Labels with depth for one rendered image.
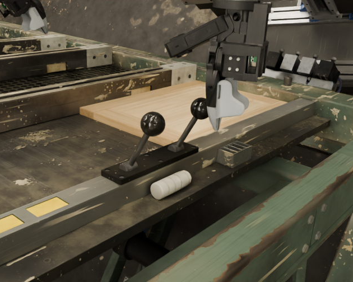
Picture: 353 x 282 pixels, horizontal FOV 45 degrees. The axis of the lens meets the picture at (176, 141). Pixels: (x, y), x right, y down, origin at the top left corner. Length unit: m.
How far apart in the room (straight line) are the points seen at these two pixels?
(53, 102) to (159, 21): 1.98
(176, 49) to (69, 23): 2.95
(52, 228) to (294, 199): 0.35
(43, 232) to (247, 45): 0.39
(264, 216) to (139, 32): 2.54
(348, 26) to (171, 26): 1.22
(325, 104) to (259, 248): 0.76
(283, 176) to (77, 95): 0.54
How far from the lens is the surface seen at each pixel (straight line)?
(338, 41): 2.12
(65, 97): 1.10
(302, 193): 0.69
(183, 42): 0.70
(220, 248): 0.53
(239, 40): 0.68
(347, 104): 1.23
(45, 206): 0.64
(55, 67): 1.59
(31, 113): 1.06
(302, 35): 2.19
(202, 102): 0.72
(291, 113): 1.13
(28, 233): 0.60
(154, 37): 2.95
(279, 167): 0.98
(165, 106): 1.16
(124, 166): 0.70
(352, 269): 1.27
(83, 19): 3.53
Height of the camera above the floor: 2.04
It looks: 53 degrees down
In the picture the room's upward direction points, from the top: 64 degrees counter-clockwise
